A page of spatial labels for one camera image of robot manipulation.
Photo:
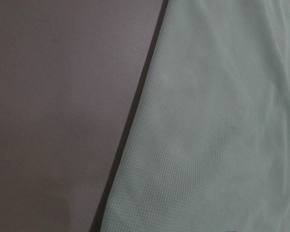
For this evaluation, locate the light green long-sleeve shirt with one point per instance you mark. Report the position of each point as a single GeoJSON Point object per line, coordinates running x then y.
{"type": "Point", "coordinates": [209, 147]}

